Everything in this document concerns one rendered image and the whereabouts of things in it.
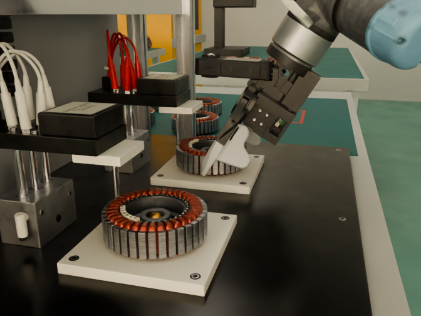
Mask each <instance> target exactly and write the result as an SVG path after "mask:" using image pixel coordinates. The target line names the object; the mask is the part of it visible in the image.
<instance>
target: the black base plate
mask: <svg viewBox="0 0 421 316"><path fill-rule="evenodd" d="M149 141H150V160H149V161H148V162H146V163H145V164H144V165H143V166H142V167H140V168H139V169H138V170H137V171H135V172H134V173H133V174H131V173H123V172H119V181H120V196H121V195H122V194H126V193H128V192H134V191H136V190H138V191H140V190H141V189H145V190H146V191H147V189H148V188H152V189H153V191H154V189H155V188H157V187H158V188H160V189H161V190H162V188H167V189H170V188H172V189H175V190H176V189H180V190H181V191H186V192H190V193H191V194H194V195H196V197H197V196H198V197H200V198H201V199H202V200H203V201H204V202H205V203H206V205H207V212H211V213H222V214H233V215H237V224H236V227H235V228H234V231H233V233H232V235H231V238H230V240H229V242H228V244H227V246H226V249H225V251H224V253H223V256H222V258H221V260H220V262H219V264H218V267H217V269H216V272H215V273H214V276H213V278H212V280H211V282H210V285H209V287H208V289H207V291H206V293H205V296H204V297H203V296H198V295H191V294H186V293H179V292H171V291H167V290H159V289H155V288H148V287H140V286H136V285H128V284H124V283H117V282H109V281H105V280H97V279H92V278H85V277H80V276H73V275H65V274H61V273H58V267H57V262H59V261H60V260H61V259H62V258H63V257H64V256H65V255H66V254H67V253H69V252H70V251H71V250H72V249H73V248H74V247H75V246H76V245H77V244H78V243H79V242H80V241H81V240H83V239H84V238H85V237H86V236H87V235H88V234H90V233H91V232H92V231H93V230H94V229H95V228H96V227H97V226H98V225H99V224H100V223H101V222H102V220H101V212H102V210H103V208H104V207H105V206H106V205H107V204H108V203H109V202H111V201H112V200H113V199H114V193H113V177H112V172H110V171H105V166H104V165H97V164H84V163H76V162H73V161H71V162H70V163H68V164H67V165H65V166H63V167H61V168H59V169H58V170H56V171H54V172H52V173H51V177H59V178H66V179H72V180H73V188H74V194H75V206H76V217H77V219H76V220H75V221H74V222H72V223H71V224H70V225H69V226H68V227H66V228H65V229H64V230H63V231H62V232H60V233H59V234H58V235H56V236H55V237H54V238H53V239H52V240H50V241H49V242H48V243H46V244H45V245H44V246H43V247H42V248H34V247H30V246H21V245H13V244H8V243H3V242H2V239H1V232H0V316H373V315H372V307H371V302H370V294H369V289H368V280H367V275H366V267H365V259H364V253H363V245H362V240H361V231H360V223H359V218H358V210H357V205H356V196H355V188H354V183H353V174H352V169H351V161H350V152H349V148H344V147H326V146H317V145H299V144H282V143H277V144H276V145H274V144H272V143H270V142H261V143H260V144H259V145H252V144H248V143H246V142H245V144H246V145H247V153H248V154H252V155H264V163H263V165H262V167H261V170H260V172H259V174H258V176H257V179H256V181H255V183H254V185H253V187H252V190H251V192H250V194H238V193H231V192H219V191H206V190H200V189H187V188H180V187H168V186H156V185H151V184H150V178H151V177H152V176H153V175H154V174H155V173H156V172H157V171H158V170H159V169H160V168H161V167H163V166H164V165H165V164H166V163H167V162H168V161H169V160H171V158H173V156H174V155H175V154H176V145H177V142H176V136H174V135H156V134H150V135H149Z"/></svg>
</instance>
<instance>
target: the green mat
mask: <svg viewBox="0 0 421 316"><path fill-rule="evenodd" d="M240 96H241V95H236V94H221V93H195V97H196V98H197V97H199V98H200V97H211V98H217V99H219V100H221V101H222V113H220V114H219V115H218V116H219V130H216V131H215V132H214V133H211V134H205V135H204V134H203V135H204V136H207V135H209V136H210V137H211V136H212V135H215V137H216V136H217V135H219V132H220V131H221V130H222V128H223V126H224V125H225V123H226V122H227V120H228V118H229V117H230V116H231V111H232V109H233V107H234V106H235V104H236V102H237V101H238V99H239V97H240ZM299 110H305V111H306V112H305V115H304V120H303V123H302V124H299V123H290V125H289V127H288V128H287V129H286V131H285V133H284V134H283V135H282V137H281V138H280V140H279V141H278V143H282V144H299V145H317V146H326V147H344V148H349V152H350V156H358V152H357V149H356V143H355V137H354V133H353V127H352V124H351V118H350V112H349V108H348V102H347V99H334V98H307V99H306V101H305V102H304V104H303V105H302V106H301V108H300V109H299ZM302 113H303V111H298V112H297V114H296V116H295V118H294V119H293V121H292V122H300V120H301V116H302ZM173 115H175V113H159V110H157V111H155V123H153V124H151V134H156V135H174V136H176V132H175V131H173V130H172V116H173ZM197 136H202V135H200V134H199V135H196V137H197Z"/></svg>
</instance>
